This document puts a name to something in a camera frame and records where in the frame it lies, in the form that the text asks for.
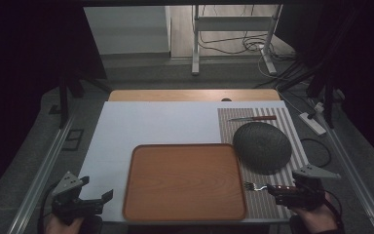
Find round dark woven placemat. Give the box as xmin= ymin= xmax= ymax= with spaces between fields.
xmin=232 ymin=121 xmax=293 ymax=176

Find black tripod stand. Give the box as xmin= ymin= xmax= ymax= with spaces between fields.
xmin=274 ymin=58 xmax=347 ymax=130

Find person's left hand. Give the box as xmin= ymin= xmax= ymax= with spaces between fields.
xmin=45 ymin=214 xmax=86 ymax=234

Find fork with brown handle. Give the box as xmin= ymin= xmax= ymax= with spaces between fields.
xmin=243 ymin=180 xmax=299 ymax=193

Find right hand-held gripper cable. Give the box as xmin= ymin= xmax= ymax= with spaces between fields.
xmin=322 ymin=189 xmax=346 ymax=232

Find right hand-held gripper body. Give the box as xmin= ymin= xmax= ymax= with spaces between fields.
xmin=290 ymin=164 xmax=342 ymax=211

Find brown wooden tray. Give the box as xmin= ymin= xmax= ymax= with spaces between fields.
xmin=122 ymin=142 xmax=248 ymax=222

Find person's right hand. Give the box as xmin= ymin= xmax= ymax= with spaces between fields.
xmin=290 ymin=198 xmax=339 ymax=234

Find black looped floor cable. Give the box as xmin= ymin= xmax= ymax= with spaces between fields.
xmin=299 ymin=137 xmax=332 ymax=169

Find left hand-held gripper cable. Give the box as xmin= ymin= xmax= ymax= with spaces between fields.
xmin=36 ymin=182 xmax=58 ymax=234

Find white table cover sheet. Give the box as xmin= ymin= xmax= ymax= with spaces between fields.
xmin=77 ymin=99 xmax=294 ymax=224

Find white power strip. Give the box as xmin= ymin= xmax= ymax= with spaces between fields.
xmin=298 ymin=111 xmax=327 ymax=137

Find striped rectangular placemat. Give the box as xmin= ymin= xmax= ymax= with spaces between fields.
xmin=216 ymin=107 xmax=310 ymax=220

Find tangled floor cables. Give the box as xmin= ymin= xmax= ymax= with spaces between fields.
xmin=197 ymin=4 xmax=301 ymax=81

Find white wall panel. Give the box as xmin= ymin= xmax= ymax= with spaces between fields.
xmin=83 ymin=5 xmax=172 ymax=57

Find metal floor rail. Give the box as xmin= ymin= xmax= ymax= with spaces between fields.
xmin=305 ymin=97 xmax=374 ymax=234
xmin=7 ymin=111 xmax=78 ymax=234

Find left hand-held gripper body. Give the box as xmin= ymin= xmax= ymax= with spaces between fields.
xmin=51 ymin=171 xmax=105 ymax=226

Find white metal desk frame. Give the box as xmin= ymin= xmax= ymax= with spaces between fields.
xmin=190 ymin=4 xmax=284 ymax=77

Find knife with brown handle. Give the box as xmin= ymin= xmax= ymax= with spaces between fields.
xmin=228 ymin=114 xmax=278 ymax=123

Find black floor socket plate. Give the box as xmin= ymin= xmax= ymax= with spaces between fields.
xmin=61 ymin=128 xmax=85 ymax=152

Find hand-held gripper cable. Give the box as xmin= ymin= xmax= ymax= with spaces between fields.
xmin=36 ymin=182 xmax=58 ymax=234
xmin=322 ymin=189 xmax=346 ymax=232

